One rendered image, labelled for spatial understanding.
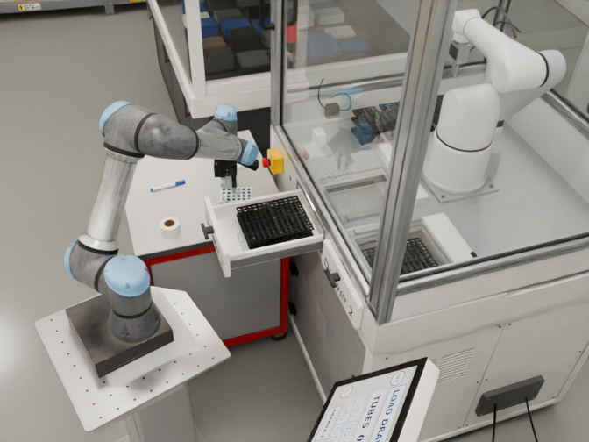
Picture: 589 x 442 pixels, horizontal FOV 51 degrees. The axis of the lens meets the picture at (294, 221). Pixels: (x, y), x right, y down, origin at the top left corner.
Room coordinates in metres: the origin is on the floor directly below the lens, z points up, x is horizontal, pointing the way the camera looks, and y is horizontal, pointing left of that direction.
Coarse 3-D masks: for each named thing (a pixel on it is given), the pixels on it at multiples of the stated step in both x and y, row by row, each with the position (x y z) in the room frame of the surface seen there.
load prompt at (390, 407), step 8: (392, 392) 0.74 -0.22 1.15; (400, 392) 0.73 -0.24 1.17; (392, 400) 0.72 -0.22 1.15; (400, 400) 0.71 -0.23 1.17; (384, 408) 0.70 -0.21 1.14; (392, 408) 0.69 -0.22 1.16; (384, 416) 0.68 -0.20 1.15; (392, 416) 0.67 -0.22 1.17; (376, 424) 0.67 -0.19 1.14; (384, 424) 0.66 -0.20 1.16; (376, 432) 0.65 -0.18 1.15; (384, 432) 0.64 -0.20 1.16; (376, 440) 0.62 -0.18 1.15; (384, 440) 0.62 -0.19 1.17
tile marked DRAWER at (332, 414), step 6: (330, 408) 0.79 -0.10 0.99; (336, 408) 0.78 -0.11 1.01; (330, 414) 0.77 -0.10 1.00; (336, 414) 0.76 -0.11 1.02; (324, 420) 0.76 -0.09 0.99; (330, 420) 0.75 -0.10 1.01; (324, 426) 0.74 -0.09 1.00; (330, 426) 0.73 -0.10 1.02; (318, 432) 0.73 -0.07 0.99; (324, 432) 0.72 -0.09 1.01; (318, 438) 0.71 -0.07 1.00; (324, 438) 0.70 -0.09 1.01
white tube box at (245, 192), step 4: (220, 188) 1.81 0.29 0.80; (240, 188) 1.82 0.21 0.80; (244, 188) 1.82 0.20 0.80; (248, 188) 1.82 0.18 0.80; (220, 192) 1.79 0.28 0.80; (224, 192) 1.79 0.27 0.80; (228, 192) 1.80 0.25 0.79; (236, 192) 1.79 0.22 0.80; (240, 192) 1.79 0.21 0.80; (244, 192) 1.80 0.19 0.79; (248, 192) 1.80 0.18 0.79; (220, 196) 1.76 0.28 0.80; (224, 196) 1.77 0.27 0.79; (228, 196) 1.78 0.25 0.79; (232, 196) 1.78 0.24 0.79; (236, 196) 1.77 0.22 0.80; (240, 196) 1.77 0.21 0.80; (244, 196) 1.78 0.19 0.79; (248, 196) 1.78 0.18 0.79; (252, 196) 1.79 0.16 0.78; (220, 200) 1.74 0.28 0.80; (224, 200) 1.75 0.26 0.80; (228, 200) 1.76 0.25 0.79; (232, 200) 1.76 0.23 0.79; (236, 200) 1.75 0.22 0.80; (240, 200) 1.75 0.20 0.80
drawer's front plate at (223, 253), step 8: (208, 200) 1.59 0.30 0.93; (208, 208) 1.55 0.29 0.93; (208, 216) 1.56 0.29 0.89; (216, 224) 1.48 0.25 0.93; (216, 232) 1.44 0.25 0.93; (216, 240) 1.44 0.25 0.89; (216, 248) 1.45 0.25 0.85; (224, 248) 1.37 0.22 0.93; (224, 256) 1.34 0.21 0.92; (224, 264) 1.34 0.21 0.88; (224, 272) 1.35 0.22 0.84
